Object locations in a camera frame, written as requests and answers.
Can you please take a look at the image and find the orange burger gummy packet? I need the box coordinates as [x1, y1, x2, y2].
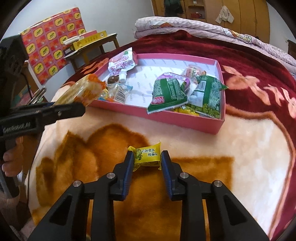
[98, 83, 133, 104]

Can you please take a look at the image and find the white red drink pouch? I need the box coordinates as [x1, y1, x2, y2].
[108, 47, 138, 83]

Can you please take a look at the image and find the yellow candy packet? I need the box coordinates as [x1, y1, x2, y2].
[128, 142, 162, 172]
[171, 105, 199, 116]

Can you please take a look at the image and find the green snack bag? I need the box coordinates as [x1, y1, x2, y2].
[187, 75, 228, 119]
[147, 78, 188, 114]

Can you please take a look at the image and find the clear rainbow candy packet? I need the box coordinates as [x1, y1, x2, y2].
[183, 65, 206, 78]

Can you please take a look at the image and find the purple candy tin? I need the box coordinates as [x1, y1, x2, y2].
[157, 72, 198, 93]

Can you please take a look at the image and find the person left hand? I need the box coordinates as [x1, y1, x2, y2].
[1, 137, 23, 177]

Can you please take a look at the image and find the wooden side table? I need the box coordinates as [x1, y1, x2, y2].
[64, 33, 119, 72]

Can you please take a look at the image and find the red plush blanket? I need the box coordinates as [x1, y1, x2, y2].
[27, 31, 295, 240]

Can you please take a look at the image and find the red yellow patterned box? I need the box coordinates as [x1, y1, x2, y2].
[21, 8, 86, 85]

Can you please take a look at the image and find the yellow flat box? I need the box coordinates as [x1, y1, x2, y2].
[73, 31, 107, 51]

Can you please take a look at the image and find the folded purple quilt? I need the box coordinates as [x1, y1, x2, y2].
[134, 16, 295, 77]

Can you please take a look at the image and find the pink shallow cardboard box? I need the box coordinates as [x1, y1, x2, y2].
[91, 53, 225, 135]

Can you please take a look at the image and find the dark hanging jacket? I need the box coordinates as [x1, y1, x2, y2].
[164, 0, 184, 16]

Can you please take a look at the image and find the wooden headboard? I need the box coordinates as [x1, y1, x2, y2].
[287, 40, 296, 59]

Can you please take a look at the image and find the beige cloth on wardrobe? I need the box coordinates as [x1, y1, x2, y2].
[215, 6, 234, 24]

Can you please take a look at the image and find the wooden wardrobe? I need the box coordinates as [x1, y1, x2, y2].
[152, 1, 270, 43]

